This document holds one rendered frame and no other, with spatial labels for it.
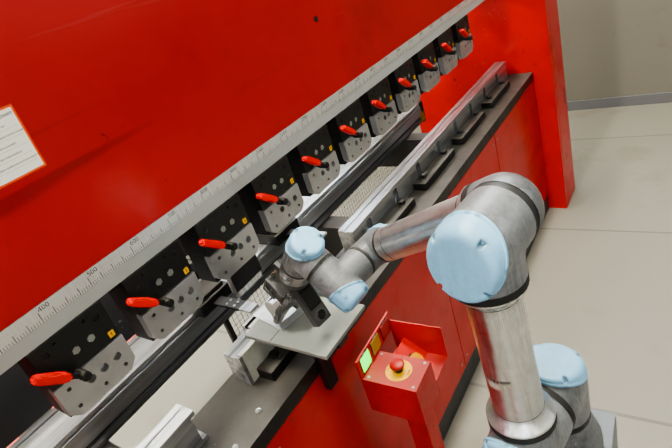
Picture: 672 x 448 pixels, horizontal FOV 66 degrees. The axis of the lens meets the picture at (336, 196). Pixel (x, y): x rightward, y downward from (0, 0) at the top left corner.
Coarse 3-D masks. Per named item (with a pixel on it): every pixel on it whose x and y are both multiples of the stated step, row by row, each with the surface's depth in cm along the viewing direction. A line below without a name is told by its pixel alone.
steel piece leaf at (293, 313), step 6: (264, 312) 137; (288, 312) 134; (294, 312) 130; (300, 312) 131; (258, 318) 135; (264, 318) 134; (270, 318) 134; (288, 318) 129; (294, 318) 130; (270, 324) 132; (276, 324) 131; (282, 324) 128; (288, 324) 129; (282, 330) 128
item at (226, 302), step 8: (208, 288) 149; (216, 288) 150; (224, 288) 151; (208, 296) 147; (216, 296) 148; (224, 296) 149; (208, 304) 146; (216, 304) 147; (224, 304) 145; (232, 304) 144; (240, 304) 143; (248, 304) 142; (256, 304) 141; (200, 312) 145; (208, 312) 146; (248, 312) 139
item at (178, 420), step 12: (180, 408) 119; (168, 420) 117; (180, 420) 116; (156, 432) 115; (168, 432) 114; (180, 432) 115; (192, 432) 117; (144, 444) 112; (156, 444) 112; (168, 444) 112; (180, 444) 115; (192, 444) 118
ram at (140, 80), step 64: (0, 0) 83; (64, 0) 91; (128, 0) 101; (192, 0) 113; (256, 0) 128; (320, 0) 149; (384, 0) 177; (448, 0) 218; (0, 64) 83; (64, 64) 91; (128, 64) 101; (192, 64) 113; (256, 64) 129; (320, 64) 149; (64, 128) 91; (128, 128) 101; (192, 128) 114; (256, 128) 130; (0, 192) 84; (64, 192) 92; (128, 192) 102; (192, 192) 114; (0, 256) 84; (64, 256) 92; (0, 320) 84; (64, 320) 92
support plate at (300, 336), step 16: (304, 320) 129; (336, 320) 126; (352, 320) 124; (256, 336) 129; (272, 336) 127; (288, 336) 126; (304, 336) 124; (320, 336) 122; (336, 336) 121; (304, 352) 120; (320, 352) 118
